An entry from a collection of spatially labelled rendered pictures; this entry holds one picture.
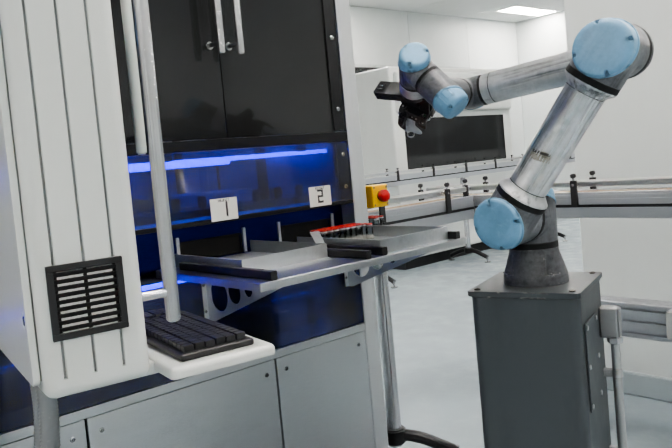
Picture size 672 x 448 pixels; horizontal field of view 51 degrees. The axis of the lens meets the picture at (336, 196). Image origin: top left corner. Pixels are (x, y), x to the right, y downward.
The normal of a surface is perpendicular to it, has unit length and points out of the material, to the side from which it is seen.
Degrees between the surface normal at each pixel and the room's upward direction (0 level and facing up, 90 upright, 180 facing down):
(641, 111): 90
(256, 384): 90
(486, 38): 90
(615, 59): 84
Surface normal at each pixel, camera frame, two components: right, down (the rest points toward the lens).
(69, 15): 0.55, 0.00
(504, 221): -0.66, 0.21
